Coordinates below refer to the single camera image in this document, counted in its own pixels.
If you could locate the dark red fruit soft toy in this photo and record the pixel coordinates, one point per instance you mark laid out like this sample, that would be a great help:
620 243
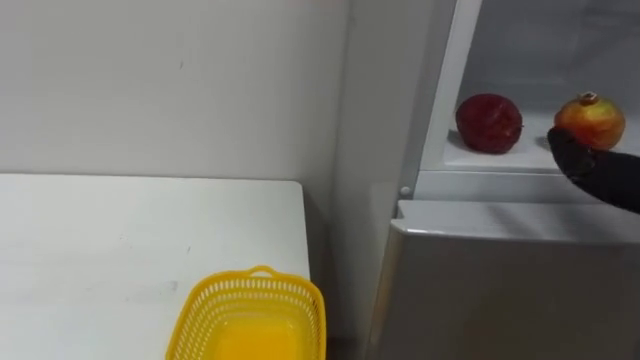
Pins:
487 124

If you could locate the grey fridge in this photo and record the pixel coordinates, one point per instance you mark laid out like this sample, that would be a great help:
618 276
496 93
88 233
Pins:
500 290

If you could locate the white table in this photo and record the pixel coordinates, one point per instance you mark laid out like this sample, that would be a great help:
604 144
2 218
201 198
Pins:
100 250

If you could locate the yellow-red pomegranate soft toy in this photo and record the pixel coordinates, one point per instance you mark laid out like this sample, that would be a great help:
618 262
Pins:
592 120

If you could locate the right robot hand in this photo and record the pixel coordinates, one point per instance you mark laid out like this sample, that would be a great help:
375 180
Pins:
600 175

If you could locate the yellow plastic basket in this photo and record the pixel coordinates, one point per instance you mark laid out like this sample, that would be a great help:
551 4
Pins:
200 310

